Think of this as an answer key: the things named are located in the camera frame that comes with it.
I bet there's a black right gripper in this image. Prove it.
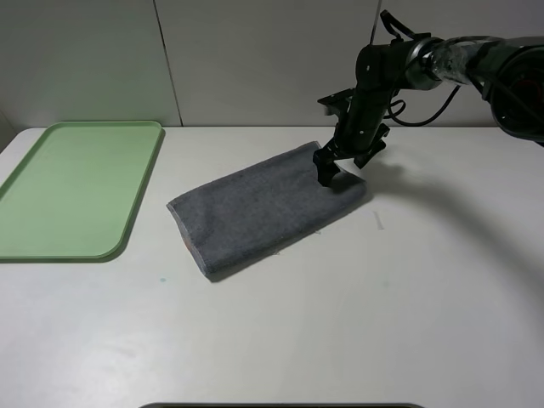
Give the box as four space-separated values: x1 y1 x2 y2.
313 91 390 187

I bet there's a grey towel with orange pattern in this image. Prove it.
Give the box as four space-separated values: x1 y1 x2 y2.
167 141 367 282

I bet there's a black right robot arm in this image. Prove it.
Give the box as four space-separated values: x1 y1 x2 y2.
313 36 543 186

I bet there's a green plastic tray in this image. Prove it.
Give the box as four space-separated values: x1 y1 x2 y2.
1 121 164 263

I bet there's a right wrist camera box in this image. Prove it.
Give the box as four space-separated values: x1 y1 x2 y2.
317 88 354 119

